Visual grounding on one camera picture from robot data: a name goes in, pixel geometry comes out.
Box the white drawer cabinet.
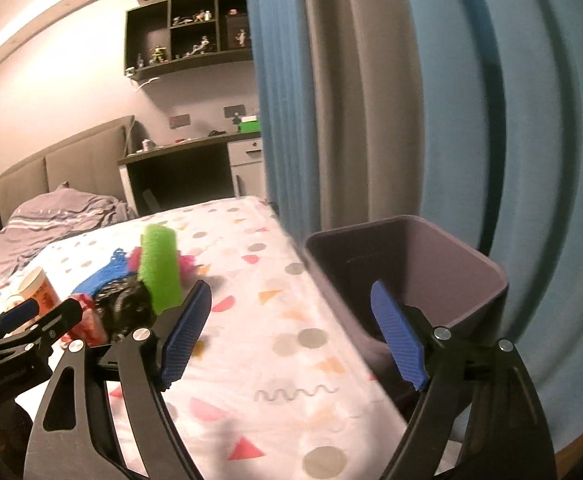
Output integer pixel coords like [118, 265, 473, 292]
[228, 137, 267, 198]

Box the dark desk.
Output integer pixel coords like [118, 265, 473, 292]
[118, 132, 267, 211]

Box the pink plastic bag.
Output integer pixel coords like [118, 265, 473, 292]
[128, 249, 198, 281]

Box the bed with grey blanket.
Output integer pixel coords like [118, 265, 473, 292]
[0, 184, 140, 311]

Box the printed tablecloth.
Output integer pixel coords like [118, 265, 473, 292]
[14, 195, 412, 480]

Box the dark wall shelf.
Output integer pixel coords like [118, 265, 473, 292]
[124, 0, 255, 81]

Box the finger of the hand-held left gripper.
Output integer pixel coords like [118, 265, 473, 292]
[0, 299, 83, 361]
[0, 299, 40, 348]

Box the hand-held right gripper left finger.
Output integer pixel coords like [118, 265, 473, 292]
[23, 280, 213, 480]

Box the grey curtain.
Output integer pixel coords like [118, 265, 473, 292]
[299, 0, 425, 241]

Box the red printed paper cup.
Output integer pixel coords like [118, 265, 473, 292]
[6, 266, 63, 318]

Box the black plastic bag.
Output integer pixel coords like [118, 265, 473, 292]
[93, 280, 157, 346]

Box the blue mesh net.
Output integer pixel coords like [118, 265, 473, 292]
[72, 247, 142, 296]

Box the dark plastic trash bin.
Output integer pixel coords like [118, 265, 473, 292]
[304, 215, 509, 411]

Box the grey bed headboard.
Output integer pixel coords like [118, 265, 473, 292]
[0, 115, 137, 226]

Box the collection of small figurines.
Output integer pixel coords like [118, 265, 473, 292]
[126, 7, 250, 73]

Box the green cloth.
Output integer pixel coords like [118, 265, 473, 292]
[139, 224, 185, 316]

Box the blue curtain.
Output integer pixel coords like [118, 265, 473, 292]
[244, 0, 319, 241]
[406, 0, 583, 456]

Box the red snack packet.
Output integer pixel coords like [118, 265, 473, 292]
[62, 294, 107, 347]

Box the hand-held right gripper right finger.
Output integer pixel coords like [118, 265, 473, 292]
[370, 280, 558, 480]

